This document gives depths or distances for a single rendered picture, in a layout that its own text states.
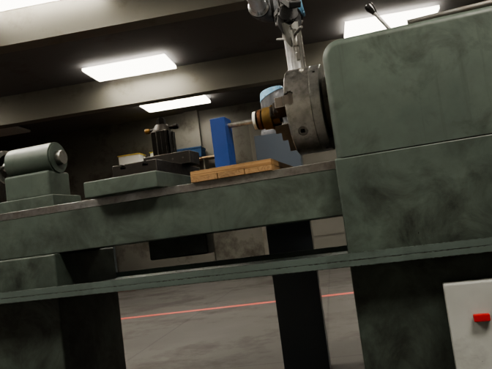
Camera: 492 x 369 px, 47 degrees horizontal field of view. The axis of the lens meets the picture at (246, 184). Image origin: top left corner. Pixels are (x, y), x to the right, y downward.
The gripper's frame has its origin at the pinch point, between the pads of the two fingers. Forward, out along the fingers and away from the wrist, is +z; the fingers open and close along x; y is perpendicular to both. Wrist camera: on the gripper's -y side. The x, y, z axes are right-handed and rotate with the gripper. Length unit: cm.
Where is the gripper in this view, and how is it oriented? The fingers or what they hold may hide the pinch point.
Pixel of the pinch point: (292, 42)
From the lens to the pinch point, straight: 221.0
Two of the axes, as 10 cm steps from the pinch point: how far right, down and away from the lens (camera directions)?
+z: 1.6, 9.9, 0.2
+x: -9.7, 1.6, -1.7
